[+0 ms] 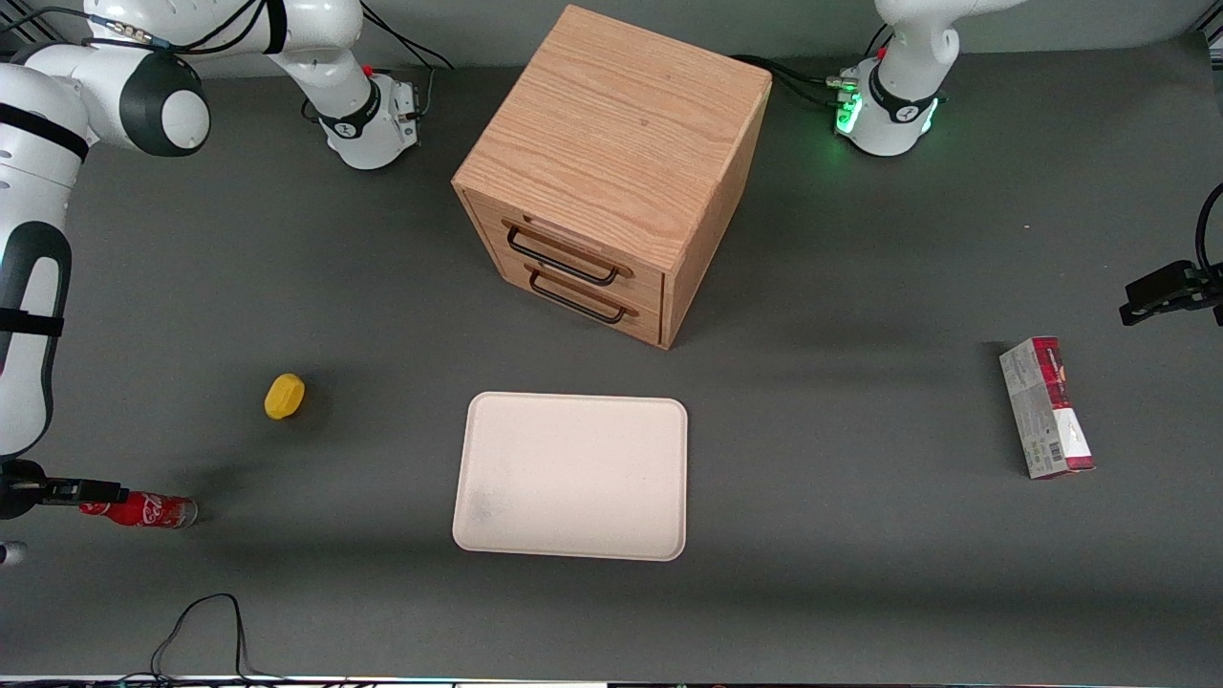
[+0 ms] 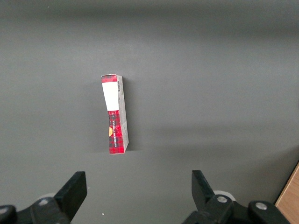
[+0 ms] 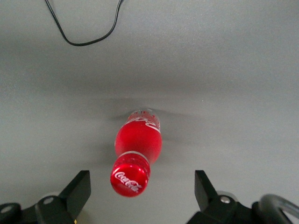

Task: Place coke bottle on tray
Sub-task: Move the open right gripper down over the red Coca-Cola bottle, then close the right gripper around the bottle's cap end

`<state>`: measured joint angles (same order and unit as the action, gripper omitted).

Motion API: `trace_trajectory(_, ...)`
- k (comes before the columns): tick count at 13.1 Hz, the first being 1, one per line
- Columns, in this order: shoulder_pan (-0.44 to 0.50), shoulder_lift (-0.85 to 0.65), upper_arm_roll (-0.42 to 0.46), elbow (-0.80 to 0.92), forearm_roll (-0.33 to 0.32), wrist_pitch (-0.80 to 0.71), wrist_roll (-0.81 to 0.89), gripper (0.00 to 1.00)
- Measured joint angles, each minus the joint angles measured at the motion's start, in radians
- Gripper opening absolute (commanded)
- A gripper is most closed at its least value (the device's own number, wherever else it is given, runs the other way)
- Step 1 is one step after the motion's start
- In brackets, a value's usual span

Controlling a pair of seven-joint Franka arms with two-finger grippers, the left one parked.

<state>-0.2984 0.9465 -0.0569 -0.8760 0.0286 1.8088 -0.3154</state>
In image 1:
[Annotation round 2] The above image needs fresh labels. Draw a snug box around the red coke bottle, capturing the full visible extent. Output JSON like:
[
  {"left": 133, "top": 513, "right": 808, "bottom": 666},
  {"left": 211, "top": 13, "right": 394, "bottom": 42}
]
[{"left": 80, "top": 490, "right": 200, "bottom": 530}]

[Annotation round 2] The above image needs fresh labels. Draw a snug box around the beige rectangular tray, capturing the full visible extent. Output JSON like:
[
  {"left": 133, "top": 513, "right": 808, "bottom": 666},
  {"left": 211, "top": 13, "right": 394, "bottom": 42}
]
[{"left": 451, "top": 391, "right": 690, "bottom": 563}]

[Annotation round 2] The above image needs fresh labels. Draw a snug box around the red plaid cookie box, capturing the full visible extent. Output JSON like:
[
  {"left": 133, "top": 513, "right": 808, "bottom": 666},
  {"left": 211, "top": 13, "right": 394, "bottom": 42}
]
[{"left": 998, "top": 335, "right": 1097, "bottom": 481}]

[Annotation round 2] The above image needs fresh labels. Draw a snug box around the yellow lemon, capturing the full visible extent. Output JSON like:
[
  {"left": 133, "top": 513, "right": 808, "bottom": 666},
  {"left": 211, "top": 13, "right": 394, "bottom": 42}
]
[{"left": 264, "top": 373, "right": 308, "bottom": 421}]

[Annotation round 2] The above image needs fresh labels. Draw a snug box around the wooden drawer front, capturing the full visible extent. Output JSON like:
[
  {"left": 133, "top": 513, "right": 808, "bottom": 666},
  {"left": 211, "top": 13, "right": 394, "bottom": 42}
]
[
  {"left": 492, "top": 256, "right": 667, "bottom": 347},
  {"left": 470, "top": 194, "right": 667, "bottom": 312}
]

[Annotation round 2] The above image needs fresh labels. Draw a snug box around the wooden drawer cabinet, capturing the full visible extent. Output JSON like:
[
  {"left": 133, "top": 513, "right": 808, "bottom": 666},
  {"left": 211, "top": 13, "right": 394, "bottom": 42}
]
[{"left": 451, "top": 4, "right": 773, "bottom": 351}]

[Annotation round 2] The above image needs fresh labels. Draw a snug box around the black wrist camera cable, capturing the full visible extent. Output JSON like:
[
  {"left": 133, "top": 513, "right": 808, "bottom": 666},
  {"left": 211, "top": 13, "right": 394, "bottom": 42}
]
[{"left": 1196, "top": 182, "right": 1223, "bottom": 273}]

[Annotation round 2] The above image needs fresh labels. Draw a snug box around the thin black looped cable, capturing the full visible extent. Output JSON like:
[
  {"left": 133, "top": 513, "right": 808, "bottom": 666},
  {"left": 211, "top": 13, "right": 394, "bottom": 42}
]
[{"left": 115, "top": 592, "right": 354, "bottom": 685}]

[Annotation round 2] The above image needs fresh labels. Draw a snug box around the black arm base cable bundle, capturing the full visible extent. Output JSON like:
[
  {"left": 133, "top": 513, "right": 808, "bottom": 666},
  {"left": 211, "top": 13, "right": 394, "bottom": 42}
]
[{"left": 731, "top": 27, "right": 894, "bottom": 108}]

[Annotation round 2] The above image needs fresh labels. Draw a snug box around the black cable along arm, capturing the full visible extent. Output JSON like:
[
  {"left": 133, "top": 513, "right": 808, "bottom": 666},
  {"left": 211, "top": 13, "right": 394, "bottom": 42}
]
[{"left": 0, "top": 0, "right": 288, "bottom": 54}]

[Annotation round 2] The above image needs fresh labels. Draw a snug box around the black wire drawer handle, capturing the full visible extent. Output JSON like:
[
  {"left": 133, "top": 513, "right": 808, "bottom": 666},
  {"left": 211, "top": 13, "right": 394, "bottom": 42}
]
[
  {"left": 524, "top": 264, "right": 639, "bottom": 326},
  {"left": 502, "top": 218, "right": 634, "bottom": 287}
]

